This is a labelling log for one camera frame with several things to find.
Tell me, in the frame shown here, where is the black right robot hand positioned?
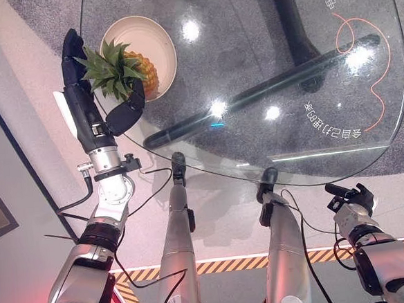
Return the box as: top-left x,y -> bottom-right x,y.
346,181 -> 380,219

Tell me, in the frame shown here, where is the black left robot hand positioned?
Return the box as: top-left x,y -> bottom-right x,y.
48,24 -> 151,158

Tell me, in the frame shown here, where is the pineapple with green crown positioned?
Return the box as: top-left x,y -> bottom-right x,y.
72,36 -> 162,107

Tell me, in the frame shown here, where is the cream round plate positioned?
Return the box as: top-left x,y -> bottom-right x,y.
97,15 -> 181,106

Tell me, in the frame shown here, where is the silver right robot leg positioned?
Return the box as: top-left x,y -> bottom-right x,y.
253,165 -> 315,303

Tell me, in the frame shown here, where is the silver robot leg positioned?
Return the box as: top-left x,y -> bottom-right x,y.
145,151 -> 203,303
253,165 -> 315,303

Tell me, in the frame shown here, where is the yellow black hazard tape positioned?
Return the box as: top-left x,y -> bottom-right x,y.
109,237 -> 404,303

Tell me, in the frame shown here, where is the silver left robot leg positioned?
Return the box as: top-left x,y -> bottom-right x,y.
145,151 -> 203,303

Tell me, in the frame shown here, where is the grey speckled carpet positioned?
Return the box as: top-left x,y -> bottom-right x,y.
6,0 -> 404,204

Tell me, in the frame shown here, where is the black table base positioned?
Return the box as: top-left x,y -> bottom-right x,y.
133,0 -> 388,150

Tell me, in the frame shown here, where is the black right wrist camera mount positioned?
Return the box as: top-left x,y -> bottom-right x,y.
324,181 -> 362,212

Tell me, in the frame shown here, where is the thin black cable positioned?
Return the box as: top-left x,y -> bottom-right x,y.
111,241 -> 192,303
279,183 -> 357,276

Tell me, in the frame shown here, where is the thick black wrist cable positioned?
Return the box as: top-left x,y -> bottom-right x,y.
55,171 -> 98,225

